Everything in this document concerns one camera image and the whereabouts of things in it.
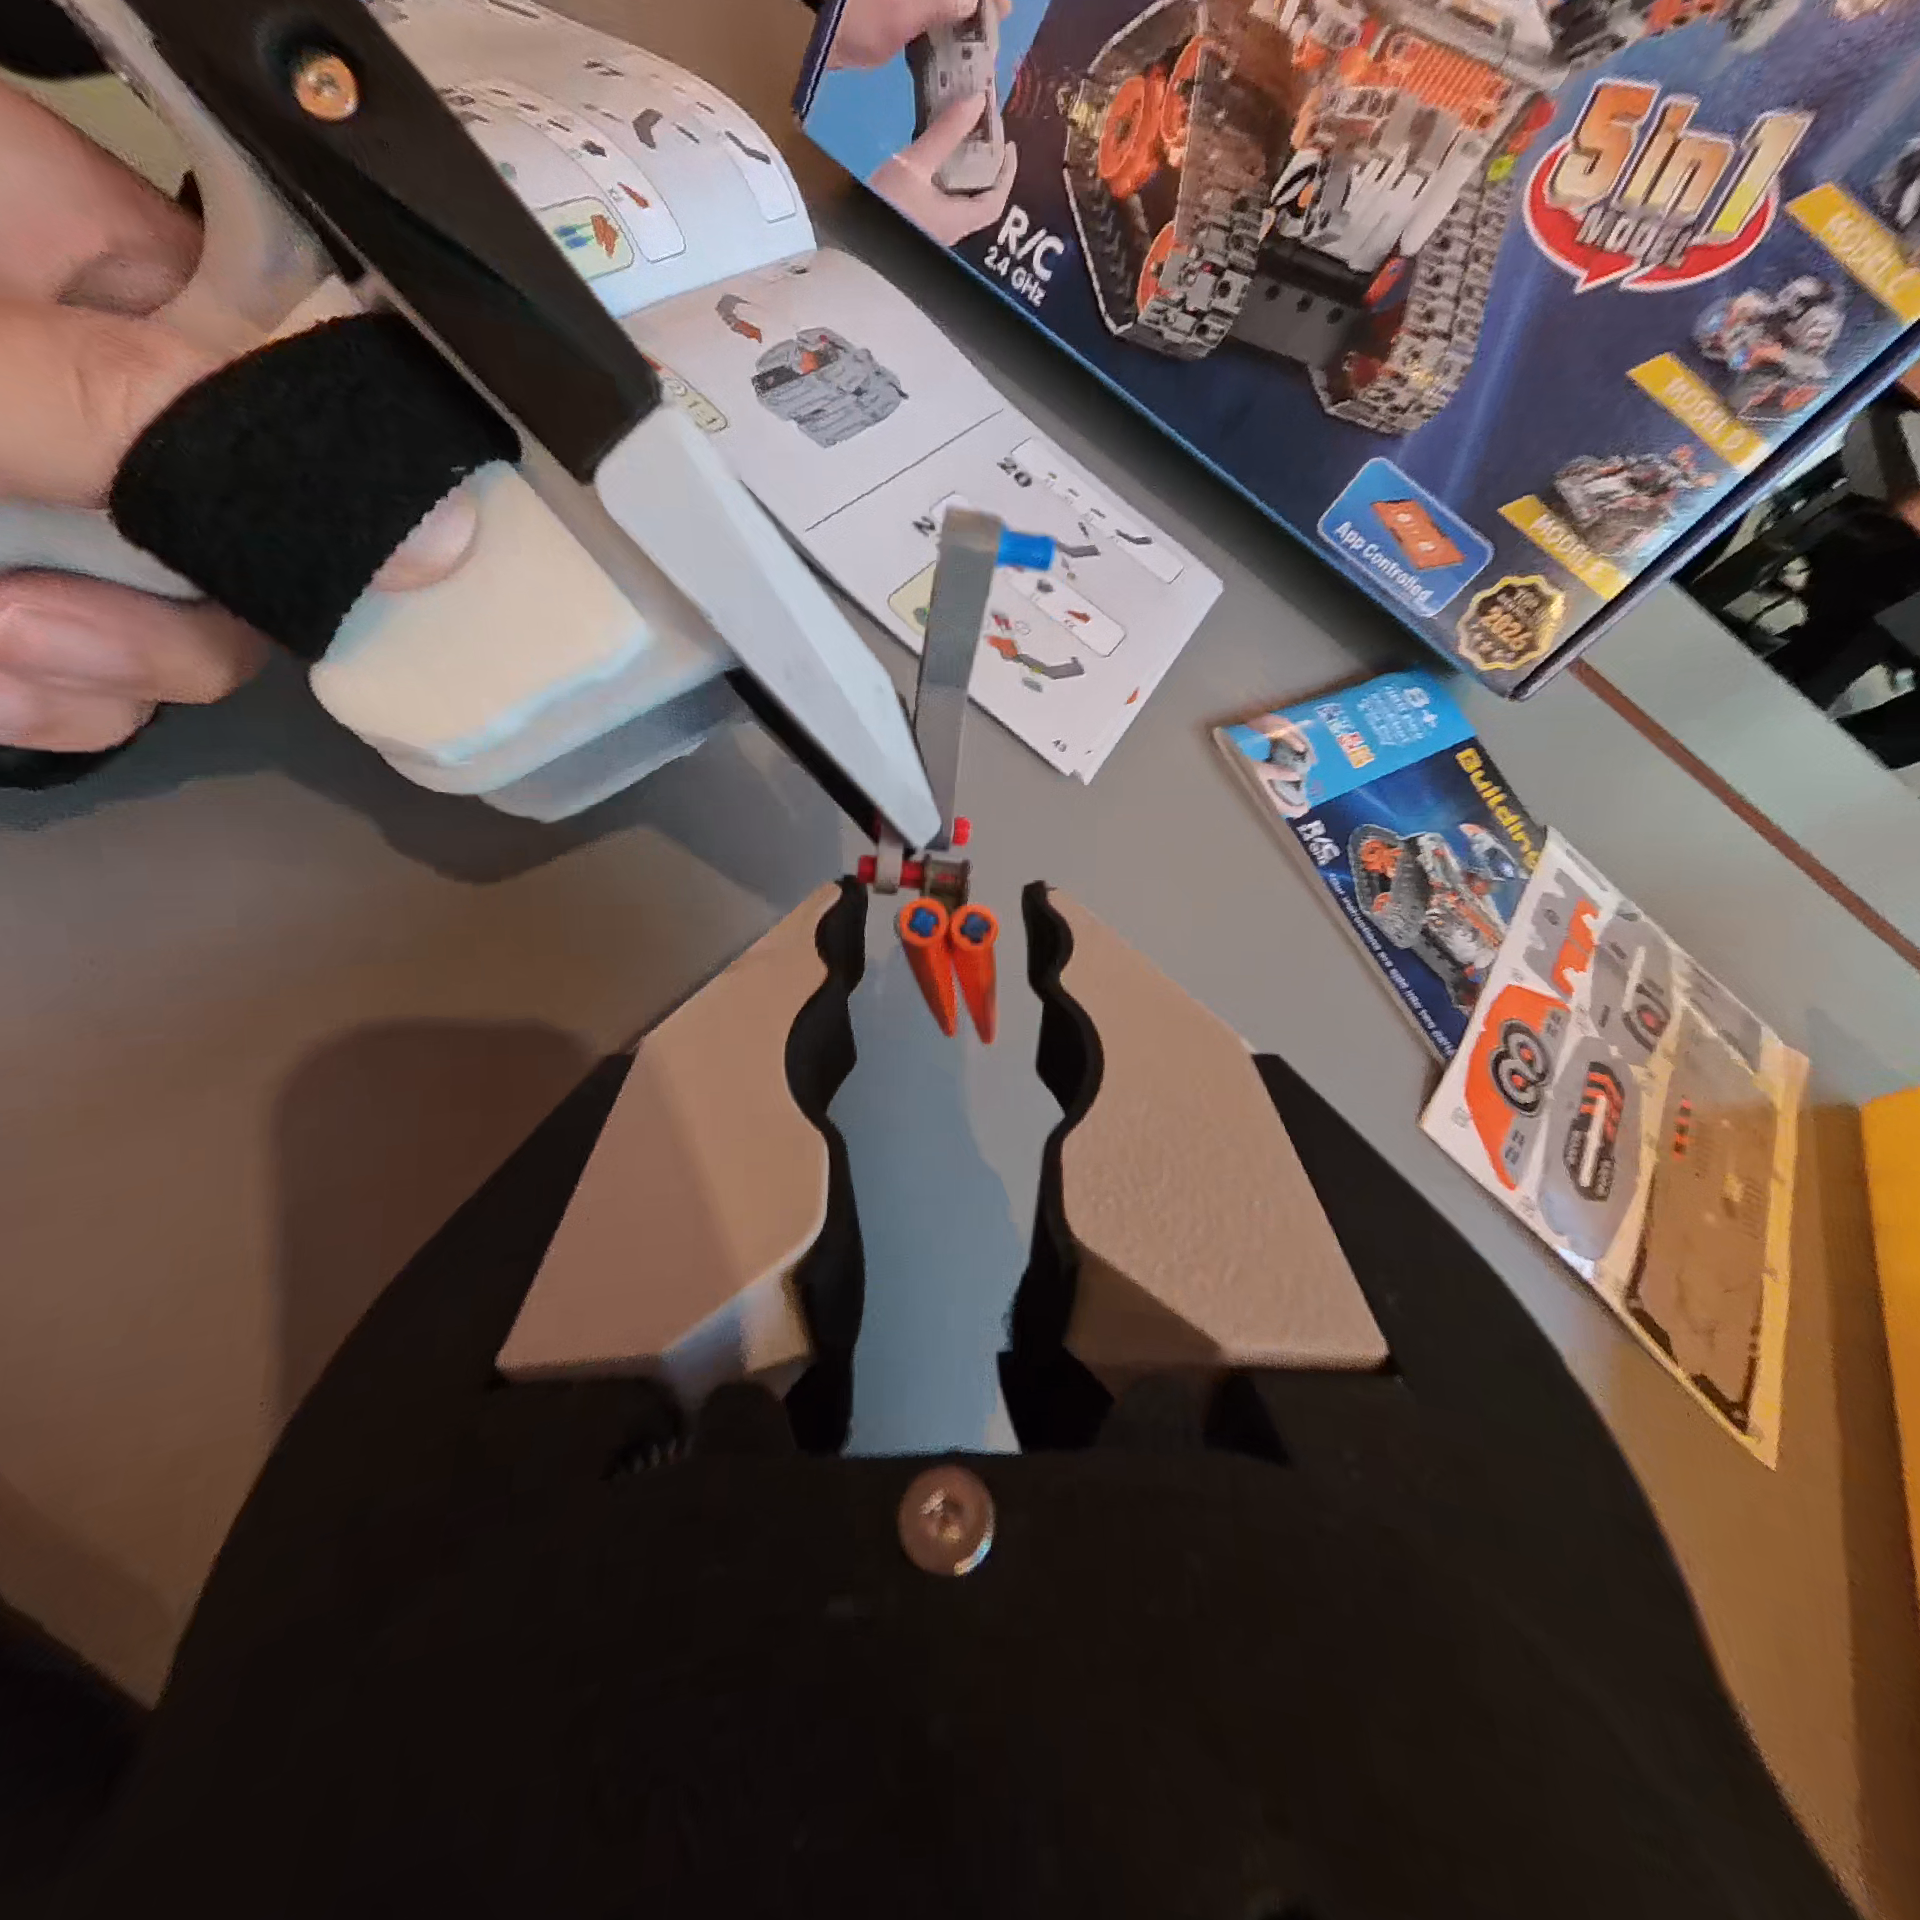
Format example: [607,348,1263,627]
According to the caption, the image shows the grey desk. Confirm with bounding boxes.
[0,0,1920,1920]

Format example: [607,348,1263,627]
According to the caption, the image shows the grey angled toy beam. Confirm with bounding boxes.
[854,508,1055,893]

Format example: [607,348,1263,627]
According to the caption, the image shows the blue cover instruction booklet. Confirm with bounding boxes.
[1211,668,1548,1068]

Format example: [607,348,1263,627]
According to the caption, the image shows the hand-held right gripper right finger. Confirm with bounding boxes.
[998,880,1392,1456]

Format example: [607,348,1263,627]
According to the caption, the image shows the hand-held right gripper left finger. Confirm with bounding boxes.
[492,880,878,1456]

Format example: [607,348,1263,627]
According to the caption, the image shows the person's left hand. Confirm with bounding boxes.
[0,82,481,755]

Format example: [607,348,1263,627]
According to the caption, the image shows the open white instruction booklet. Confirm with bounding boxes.
[351,0,1224,784]

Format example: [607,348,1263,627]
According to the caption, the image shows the blue robot kit box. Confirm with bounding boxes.
[790,0,1920,702]

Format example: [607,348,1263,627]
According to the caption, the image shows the orange grey sticker sheet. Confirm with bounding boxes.
[1416,828,1813,1469]

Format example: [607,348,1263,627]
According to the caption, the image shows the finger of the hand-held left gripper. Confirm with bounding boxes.
[593,403,945,856]

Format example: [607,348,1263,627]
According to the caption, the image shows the yellow plastic bin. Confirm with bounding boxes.
[1860,1089,1920,1517]

